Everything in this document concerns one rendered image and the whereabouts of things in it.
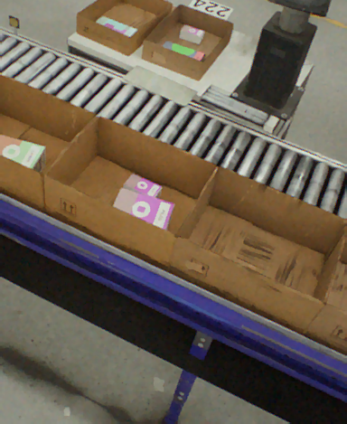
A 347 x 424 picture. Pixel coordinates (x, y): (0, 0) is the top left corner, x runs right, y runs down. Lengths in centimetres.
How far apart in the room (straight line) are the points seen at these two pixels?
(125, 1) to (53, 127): 118
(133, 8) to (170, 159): 130
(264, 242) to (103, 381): 99
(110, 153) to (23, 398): 105
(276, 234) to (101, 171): 57
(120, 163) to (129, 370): 95
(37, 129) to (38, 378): 101
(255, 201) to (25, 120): 80
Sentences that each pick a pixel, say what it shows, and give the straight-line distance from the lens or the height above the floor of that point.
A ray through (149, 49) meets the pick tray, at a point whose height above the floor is 81.
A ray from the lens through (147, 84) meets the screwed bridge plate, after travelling 224.
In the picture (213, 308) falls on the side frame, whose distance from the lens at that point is 138.
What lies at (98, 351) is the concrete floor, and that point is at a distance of 229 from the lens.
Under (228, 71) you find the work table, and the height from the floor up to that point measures 75.
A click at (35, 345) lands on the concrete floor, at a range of 231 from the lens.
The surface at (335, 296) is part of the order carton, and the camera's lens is 154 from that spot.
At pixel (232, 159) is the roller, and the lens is 198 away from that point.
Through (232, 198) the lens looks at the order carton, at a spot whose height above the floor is 95.
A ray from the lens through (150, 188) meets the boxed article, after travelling 156.
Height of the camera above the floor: 208
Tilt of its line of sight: 48 degrees down
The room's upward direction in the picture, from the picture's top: 12 degrees clockwise
